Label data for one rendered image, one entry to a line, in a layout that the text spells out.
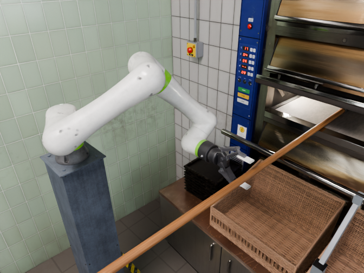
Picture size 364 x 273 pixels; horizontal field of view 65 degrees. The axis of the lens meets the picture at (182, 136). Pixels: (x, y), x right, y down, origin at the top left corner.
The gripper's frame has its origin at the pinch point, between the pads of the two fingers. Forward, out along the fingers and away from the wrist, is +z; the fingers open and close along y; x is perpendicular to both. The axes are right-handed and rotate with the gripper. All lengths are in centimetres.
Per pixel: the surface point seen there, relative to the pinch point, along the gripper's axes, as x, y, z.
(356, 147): -60, 3, 21
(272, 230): -34, 60, -1
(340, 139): -60, 1, 13
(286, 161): -22.7, 2.2, 4.4
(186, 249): -6, 97, -47
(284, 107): -73, 1, -28
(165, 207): -7, 73, -69
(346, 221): -15.7, 10.6, 36.1
